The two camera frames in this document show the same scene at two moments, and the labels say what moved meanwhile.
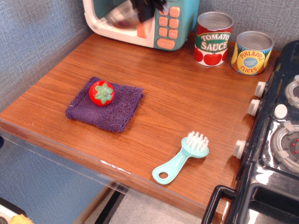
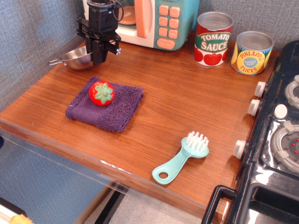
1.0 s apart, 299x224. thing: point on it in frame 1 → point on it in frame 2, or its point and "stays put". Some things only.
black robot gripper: [146, 9] → [102, 25]
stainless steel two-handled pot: [124, 14] → [76, 58]
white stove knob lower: [239, 149] stays put
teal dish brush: [194, 144] stays put
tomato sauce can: [213, 33] stays put
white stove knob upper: [259, 88] stays put
